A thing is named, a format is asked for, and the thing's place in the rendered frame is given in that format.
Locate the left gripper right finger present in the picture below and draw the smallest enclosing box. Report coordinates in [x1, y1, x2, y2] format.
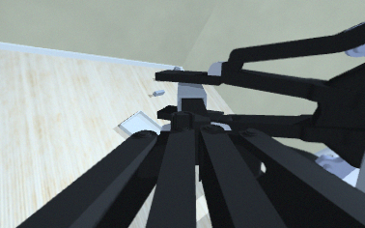
[192, 98, 365, 228]

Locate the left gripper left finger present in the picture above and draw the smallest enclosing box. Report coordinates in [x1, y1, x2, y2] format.
[15, 99, 197, 228]

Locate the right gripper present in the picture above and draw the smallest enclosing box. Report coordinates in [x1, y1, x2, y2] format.
[154, 22, 365, 179]

